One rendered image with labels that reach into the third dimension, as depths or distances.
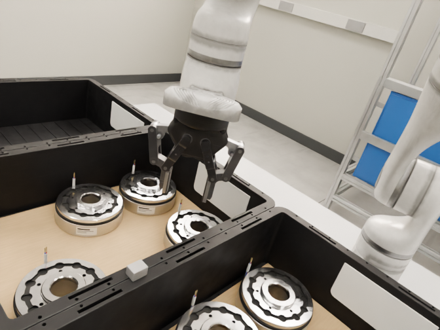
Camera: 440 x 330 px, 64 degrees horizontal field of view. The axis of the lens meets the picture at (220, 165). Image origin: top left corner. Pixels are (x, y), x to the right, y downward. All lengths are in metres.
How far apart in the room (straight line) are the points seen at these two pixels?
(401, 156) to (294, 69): 2.95
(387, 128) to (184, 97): 1.92
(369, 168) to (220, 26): 1.98
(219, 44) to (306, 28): 3.04
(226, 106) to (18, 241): 0.36
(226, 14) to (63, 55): 3.24
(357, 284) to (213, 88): 0.32
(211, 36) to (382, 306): 0.40
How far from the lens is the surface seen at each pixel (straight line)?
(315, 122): 3.41
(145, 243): 0.58
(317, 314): 0.57
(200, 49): 0.43
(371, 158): 2.31
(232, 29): 0.43
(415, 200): 0.63
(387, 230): 0.67
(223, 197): 0.62
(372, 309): 0.55
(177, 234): 0.56
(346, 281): 0.54
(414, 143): 0.57
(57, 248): 0.57
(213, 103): 0.40
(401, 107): 2.22
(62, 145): 0.62
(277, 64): 3.59
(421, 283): 1.00
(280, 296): 0.54
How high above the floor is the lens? 1.22
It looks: 27 degrees down
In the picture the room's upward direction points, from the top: 14 degrees clockwise
